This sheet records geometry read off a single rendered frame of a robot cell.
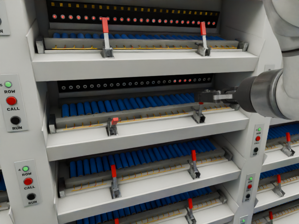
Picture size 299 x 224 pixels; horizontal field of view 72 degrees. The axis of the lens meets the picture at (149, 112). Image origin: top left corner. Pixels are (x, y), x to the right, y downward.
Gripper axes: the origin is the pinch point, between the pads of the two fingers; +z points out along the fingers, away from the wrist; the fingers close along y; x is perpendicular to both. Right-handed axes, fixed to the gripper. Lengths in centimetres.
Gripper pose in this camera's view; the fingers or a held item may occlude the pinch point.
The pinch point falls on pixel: (204, 96)
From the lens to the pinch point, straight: 61.7
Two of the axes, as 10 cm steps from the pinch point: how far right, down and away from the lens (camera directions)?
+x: -0.8, -9.9, -0.8
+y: 9.4, -1.0, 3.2
